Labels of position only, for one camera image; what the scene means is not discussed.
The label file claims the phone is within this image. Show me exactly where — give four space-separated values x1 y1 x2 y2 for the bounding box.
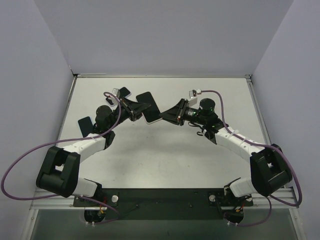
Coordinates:
136 91 162 124
118 87 132 99
77 116 94 138

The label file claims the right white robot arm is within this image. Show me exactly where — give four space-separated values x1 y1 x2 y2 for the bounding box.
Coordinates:
160 98 293 198

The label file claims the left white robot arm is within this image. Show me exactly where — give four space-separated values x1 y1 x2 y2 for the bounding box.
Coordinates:
36 98 151 206

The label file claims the phone in blue case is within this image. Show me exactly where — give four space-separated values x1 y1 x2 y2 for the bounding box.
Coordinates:
77 116 94 138

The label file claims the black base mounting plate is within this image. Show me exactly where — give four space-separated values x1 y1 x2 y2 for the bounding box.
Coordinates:
73 188 253 220

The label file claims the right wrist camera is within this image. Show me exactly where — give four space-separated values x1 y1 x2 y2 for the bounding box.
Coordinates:
188 89 202 107

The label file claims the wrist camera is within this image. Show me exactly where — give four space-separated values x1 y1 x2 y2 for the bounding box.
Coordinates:
188 89 202 107
111 88 121 98

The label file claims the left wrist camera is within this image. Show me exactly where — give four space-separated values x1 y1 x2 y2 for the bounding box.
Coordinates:
111 88 121 98

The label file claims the aluminium front frame rail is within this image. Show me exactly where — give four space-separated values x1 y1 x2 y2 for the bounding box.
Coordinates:
29 187 297 210

